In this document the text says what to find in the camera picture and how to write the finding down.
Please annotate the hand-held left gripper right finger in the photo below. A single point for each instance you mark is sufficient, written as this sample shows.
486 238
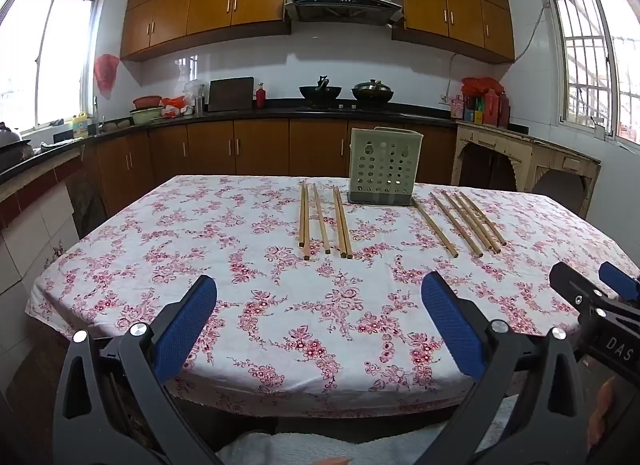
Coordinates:
450 325

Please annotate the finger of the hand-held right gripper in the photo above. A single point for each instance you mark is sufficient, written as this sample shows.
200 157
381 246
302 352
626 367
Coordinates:
618 281
570 284

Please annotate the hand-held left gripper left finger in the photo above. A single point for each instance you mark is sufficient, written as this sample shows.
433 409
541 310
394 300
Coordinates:
185 330

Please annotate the green perforated chopstick holder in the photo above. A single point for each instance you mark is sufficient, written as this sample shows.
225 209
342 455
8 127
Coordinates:
385 165

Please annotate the person's right hand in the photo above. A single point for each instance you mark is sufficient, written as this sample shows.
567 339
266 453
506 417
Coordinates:
602 415

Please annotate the person's left hand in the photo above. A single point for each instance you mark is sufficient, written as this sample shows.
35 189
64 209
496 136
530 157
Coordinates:
327 461

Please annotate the red floral tablecloth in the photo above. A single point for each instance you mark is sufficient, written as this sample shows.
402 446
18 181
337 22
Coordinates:
250 305

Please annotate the cream wooden side table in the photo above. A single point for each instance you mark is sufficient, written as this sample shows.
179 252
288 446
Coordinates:
530 152

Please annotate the dark red bottle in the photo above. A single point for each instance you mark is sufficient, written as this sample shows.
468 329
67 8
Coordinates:
503 112

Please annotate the large red bottle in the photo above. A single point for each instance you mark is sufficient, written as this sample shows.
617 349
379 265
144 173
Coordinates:
491 110

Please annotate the colourful seasoning box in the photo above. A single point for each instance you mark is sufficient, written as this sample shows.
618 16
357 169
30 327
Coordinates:
474 111

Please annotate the wooden lower kitchen cabinets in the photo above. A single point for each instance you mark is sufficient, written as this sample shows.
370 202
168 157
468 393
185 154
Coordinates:
260 145

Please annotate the pink bottle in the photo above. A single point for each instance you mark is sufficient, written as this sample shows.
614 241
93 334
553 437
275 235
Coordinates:
457 107

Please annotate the red and white plastic bag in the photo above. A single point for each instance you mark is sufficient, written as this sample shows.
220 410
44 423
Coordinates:
175 106

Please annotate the metal cup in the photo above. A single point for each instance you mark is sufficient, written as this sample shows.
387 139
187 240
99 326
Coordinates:
200 105

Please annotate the barred window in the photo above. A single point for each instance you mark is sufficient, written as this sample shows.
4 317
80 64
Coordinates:
585 55

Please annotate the yellow detergent bottle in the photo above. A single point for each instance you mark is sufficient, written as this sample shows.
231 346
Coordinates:
81 126

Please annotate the red basin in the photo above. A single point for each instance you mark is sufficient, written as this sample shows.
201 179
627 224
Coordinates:
147 101

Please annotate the metal faucet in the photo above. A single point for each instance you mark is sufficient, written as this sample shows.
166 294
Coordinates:
96 112

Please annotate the black kitchen countertop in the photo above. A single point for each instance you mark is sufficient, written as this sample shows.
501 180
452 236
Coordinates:
280 113

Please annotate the dark cutting board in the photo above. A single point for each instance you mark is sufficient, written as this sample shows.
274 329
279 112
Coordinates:
231 94

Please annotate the clear plastic bag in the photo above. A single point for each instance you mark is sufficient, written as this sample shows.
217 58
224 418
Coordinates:
194 89

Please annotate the small red bottle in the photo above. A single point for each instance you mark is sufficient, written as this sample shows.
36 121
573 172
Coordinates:
260 97

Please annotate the lidded black wok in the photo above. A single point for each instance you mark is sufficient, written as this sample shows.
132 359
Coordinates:
372 91

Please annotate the grey cooking pot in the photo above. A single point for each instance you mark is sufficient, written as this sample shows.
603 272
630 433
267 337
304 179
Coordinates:
12 145

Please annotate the plain sliding window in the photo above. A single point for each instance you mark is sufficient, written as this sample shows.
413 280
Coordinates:
45 60

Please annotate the red plastic bag on wall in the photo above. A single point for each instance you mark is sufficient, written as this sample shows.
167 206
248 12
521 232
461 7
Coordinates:
106 72

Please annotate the wooden upper wall cabinets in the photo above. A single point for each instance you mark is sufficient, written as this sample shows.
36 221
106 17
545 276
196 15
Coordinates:
210 0

